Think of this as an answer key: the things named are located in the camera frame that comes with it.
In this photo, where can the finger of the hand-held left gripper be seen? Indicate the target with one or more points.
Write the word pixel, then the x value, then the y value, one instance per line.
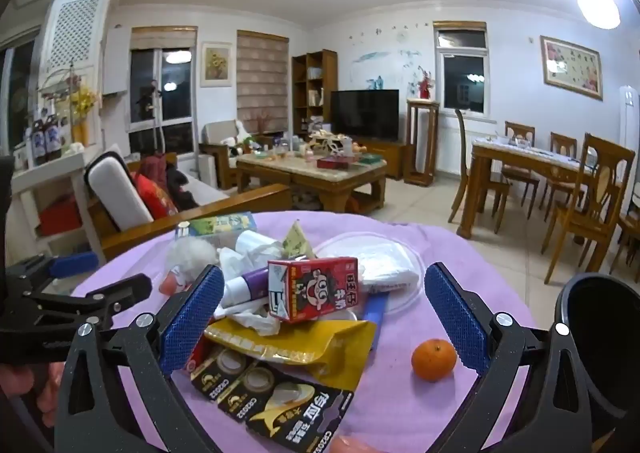
pixel 75 264
pixel 125 289

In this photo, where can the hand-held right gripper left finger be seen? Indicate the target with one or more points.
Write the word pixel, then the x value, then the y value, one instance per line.
pixel 192 318

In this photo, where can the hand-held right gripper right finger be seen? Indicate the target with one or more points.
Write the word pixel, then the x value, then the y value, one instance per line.
pixel 457 318

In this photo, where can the red wrapper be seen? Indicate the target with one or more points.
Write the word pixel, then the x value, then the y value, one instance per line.
pixel 197 358

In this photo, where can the pink plastic piece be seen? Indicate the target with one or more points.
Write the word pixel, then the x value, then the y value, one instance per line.
pixel 172 283

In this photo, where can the mandarin orange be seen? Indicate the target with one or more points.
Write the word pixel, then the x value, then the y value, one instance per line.
pixel 434 360

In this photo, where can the white tissue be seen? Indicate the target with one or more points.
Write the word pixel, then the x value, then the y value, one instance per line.
pixel 250 317
pixel 250 248

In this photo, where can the purple and white tube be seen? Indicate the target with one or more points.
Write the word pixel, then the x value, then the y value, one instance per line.
pixel 245 285

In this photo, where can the white fluffy cotton wad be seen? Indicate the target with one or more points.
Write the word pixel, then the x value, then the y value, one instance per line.
pixel 192 255

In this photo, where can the white packet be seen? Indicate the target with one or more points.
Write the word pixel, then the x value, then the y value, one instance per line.
pixel 385 265

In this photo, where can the green printed box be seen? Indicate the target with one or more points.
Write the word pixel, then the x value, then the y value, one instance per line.
pixel 225 225

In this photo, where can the yellow snack bag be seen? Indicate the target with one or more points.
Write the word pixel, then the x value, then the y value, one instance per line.
pixel 300 343

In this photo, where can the yellow-green paper wrapper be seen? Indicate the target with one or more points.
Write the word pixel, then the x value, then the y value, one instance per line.
pixel 296 243

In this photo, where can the red milk carton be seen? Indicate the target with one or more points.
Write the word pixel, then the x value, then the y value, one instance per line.
pixel 320 288

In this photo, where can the black bin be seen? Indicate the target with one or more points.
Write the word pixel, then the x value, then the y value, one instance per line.
pixel 600 333

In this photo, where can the person's left hand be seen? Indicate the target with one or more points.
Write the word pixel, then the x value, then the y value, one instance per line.
pixel 47 398

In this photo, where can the person's right hand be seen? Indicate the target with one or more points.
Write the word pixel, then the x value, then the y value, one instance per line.
pixel 350 447

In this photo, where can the red storage box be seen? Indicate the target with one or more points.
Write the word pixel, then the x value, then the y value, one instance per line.
pixel 60 218

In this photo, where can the white cushion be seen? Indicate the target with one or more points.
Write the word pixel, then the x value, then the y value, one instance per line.
pixel 115 193

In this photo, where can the red cushion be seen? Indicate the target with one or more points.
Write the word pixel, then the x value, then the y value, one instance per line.
pixel 155 198

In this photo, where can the white side shelf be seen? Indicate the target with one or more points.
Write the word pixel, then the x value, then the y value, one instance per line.
pixel 45 173

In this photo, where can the purple printed tablecloth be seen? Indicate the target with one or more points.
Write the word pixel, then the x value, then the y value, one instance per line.
pixel 400 408

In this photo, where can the black cloth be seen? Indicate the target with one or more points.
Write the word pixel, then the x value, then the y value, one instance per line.
pixel 180 188

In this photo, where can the wooden sofa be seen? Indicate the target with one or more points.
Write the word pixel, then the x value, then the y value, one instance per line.
pixel 240 203

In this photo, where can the dark red bag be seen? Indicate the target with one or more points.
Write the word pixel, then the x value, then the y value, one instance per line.
pixel 155 168

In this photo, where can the brown beer bottle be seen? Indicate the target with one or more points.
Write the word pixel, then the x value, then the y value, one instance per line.
pixel 52 135
pixel 39 138

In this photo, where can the wooden dining chair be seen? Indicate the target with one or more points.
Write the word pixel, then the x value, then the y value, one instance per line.
pixel 562 145
pixel 575 223
pixel 520 130
pixel 631 228
pixel 487 185

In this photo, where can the white box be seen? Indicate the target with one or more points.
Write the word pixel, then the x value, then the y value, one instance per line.
pixel 207 170

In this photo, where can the yellow artificial flowers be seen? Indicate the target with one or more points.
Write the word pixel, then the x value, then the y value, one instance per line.
pixel 82 100

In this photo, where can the white radiator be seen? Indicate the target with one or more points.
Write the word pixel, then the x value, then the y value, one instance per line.
pixel 446 148

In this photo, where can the wooden dining table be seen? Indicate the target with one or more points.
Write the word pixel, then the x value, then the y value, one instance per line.
pixel 525 158

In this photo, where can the beige armchair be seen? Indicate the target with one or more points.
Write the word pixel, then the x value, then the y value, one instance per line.
pixel 220 143

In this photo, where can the wooden television cabinet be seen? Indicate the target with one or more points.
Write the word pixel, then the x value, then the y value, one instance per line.
pixel 385 155

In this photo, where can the tall wooden stand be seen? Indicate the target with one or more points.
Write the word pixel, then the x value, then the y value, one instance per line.
pixel 422 143

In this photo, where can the green flat box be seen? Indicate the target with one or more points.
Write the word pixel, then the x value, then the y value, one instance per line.
pixel 372 159

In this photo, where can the floor stand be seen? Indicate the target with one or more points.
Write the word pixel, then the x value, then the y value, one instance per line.
pixel 150 98

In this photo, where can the large window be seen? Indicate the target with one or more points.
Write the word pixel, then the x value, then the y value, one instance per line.
pixel 160 98

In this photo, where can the wooden coffee table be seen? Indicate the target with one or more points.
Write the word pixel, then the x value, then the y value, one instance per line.
pixel 320 178

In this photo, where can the white goose plush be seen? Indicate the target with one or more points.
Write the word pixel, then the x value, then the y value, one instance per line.
pixel 244 133

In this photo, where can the red flat box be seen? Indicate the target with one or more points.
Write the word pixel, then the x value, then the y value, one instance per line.
pixel 336 163

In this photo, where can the wooden model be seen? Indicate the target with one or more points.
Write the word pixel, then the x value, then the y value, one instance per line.
pixel 325 140

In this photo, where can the black television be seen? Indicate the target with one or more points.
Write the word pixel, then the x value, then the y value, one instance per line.
pixel 365 113

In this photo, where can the white lattice cabinet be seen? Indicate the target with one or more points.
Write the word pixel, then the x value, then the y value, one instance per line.
pixel 75 33

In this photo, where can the red flower vase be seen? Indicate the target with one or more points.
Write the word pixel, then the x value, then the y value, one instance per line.
pixel 425 85

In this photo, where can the small window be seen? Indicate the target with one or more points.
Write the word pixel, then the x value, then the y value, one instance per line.
pixel 460 78

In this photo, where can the sunflower painting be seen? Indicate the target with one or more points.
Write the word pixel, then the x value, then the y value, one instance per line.
pixel 216 64

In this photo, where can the striped roller blind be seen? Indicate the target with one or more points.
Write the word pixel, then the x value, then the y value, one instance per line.
pixel 262 78

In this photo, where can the wooden bookshelf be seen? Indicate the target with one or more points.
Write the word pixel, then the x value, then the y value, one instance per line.
pixel 315 88

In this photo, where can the white standing air conditioner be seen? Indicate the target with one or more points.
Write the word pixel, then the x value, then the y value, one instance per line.
pixel 631 123

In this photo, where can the framed flower picture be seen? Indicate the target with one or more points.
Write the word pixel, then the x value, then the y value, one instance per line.
pixel 570 67

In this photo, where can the white wall boiler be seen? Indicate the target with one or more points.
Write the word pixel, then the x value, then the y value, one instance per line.
pixel 117 63

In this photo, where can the blue wall decal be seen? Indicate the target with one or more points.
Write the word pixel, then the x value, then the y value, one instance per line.
pixel 372 58

